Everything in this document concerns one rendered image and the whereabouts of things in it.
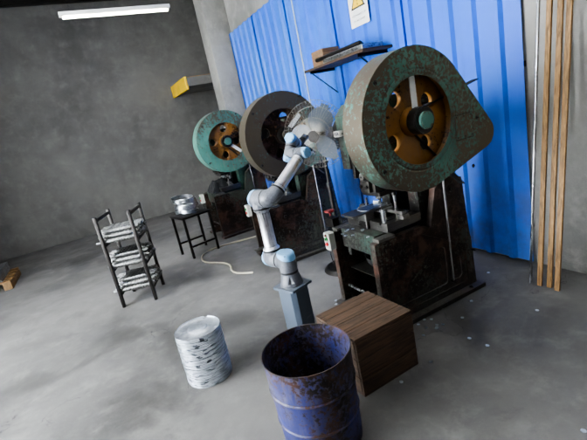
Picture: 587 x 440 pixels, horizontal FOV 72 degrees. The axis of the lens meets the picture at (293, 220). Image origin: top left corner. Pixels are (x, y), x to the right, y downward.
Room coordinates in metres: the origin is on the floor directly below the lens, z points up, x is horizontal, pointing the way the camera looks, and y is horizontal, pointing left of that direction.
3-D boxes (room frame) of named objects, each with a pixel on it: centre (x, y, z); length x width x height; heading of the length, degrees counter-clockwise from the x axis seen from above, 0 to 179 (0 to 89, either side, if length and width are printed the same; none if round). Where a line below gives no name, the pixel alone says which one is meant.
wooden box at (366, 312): (2.07, -0.27, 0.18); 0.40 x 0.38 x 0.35; 117
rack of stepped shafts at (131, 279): (3.99, 1.71, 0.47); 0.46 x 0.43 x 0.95; 95
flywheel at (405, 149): (2.36, -0.81, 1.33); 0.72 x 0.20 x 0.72; 115
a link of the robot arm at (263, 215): (2.56, 0.18, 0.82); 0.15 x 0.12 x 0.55; 39
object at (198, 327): (2.33, 0.74, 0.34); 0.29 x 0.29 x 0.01
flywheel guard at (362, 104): (2.49, -0.87, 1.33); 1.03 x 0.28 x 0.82; 115
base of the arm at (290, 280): (2.45, 0.10, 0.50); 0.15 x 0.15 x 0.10
